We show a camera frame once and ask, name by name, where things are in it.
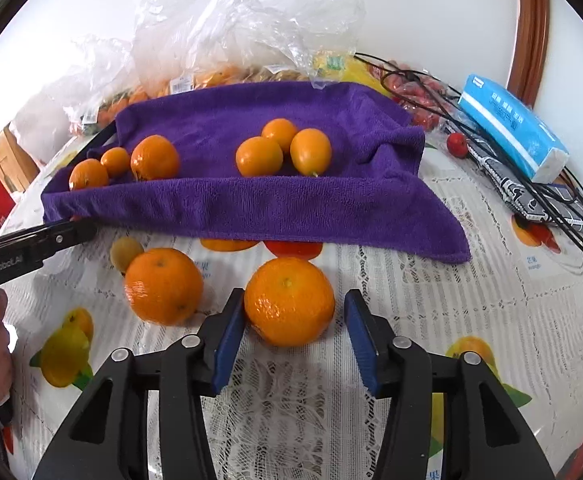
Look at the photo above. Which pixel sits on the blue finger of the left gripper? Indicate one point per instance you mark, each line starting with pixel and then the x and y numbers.
pixel 54 237

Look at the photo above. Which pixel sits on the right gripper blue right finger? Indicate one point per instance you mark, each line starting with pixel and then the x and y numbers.
pixel 362 331

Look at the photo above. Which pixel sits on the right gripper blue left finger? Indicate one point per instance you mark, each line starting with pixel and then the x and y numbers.
pixel 231 326

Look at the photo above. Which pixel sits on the small green-yellow fruit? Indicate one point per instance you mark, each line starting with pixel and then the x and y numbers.
pixel 123 251

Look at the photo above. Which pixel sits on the small orange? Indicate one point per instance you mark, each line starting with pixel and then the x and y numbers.
pixel 280 130
pixel 259 157
pixel 89 173

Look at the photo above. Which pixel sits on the large orange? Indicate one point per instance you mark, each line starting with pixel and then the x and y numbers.
pixel 116 161
pixel 163 286

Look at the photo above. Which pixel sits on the oval orange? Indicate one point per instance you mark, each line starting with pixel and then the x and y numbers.
pixel 310 152

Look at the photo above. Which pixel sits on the wooden chair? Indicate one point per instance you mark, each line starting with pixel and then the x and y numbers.
pixel 17 168

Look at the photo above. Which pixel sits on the fruit print tablecloth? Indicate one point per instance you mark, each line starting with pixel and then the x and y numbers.
pixel 304 413

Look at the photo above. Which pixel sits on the white plastic bag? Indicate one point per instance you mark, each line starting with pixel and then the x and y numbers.
pixel 41 128

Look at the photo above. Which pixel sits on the black tray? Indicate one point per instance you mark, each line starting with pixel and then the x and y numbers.
pixel 105 138

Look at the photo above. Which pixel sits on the purple towel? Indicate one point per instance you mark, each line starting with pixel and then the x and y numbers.
pixel 371 194

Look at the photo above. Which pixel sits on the clear bag of tangerines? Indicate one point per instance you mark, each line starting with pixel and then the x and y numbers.
pixel 92 100

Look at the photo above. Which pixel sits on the small red tomato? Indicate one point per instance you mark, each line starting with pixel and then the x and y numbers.
pixel 457 145

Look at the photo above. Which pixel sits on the bag of red sausages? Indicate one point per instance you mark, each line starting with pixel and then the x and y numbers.
pixel 427 99

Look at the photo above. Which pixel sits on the grey patterned pouch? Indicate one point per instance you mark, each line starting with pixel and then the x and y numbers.
pixel 569 205

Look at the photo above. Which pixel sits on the blue tissue pack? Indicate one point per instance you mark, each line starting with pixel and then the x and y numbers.
pixel 525 138

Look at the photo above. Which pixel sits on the yellow snack bag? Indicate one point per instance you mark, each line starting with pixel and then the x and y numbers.
pixel 351 72

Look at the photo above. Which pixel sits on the clear bag of kumquats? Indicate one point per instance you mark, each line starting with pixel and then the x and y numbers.
pixel 192 36

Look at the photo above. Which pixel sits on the clear bag of longans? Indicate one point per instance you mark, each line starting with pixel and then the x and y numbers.
pixel 315 38

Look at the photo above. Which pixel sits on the brown wooden door frame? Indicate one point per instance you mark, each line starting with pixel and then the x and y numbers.
pixel 532 40

